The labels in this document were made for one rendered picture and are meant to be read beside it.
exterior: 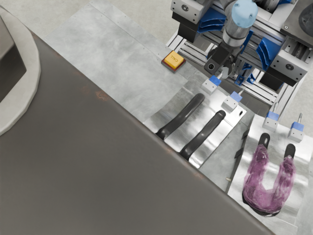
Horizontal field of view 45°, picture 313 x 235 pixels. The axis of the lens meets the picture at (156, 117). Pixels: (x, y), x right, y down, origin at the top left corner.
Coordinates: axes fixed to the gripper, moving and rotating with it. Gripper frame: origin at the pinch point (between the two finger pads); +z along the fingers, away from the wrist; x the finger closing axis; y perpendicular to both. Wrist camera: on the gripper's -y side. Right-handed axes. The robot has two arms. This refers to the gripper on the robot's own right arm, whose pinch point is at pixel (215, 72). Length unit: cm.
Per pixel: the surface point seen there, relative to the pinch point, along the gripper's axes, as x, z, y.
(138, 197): -20, -100, -73
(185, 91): 6.1, 12.1, -7.9
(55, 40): 66, 21, -23
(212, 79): 0.8, 10.4, 3.1
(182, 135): -5.5, 9.9, -24.3
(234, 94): -9.8, 10.4, 3.7
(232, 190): -32.0, 13.6, -27.2
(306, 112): -45, 101, 82
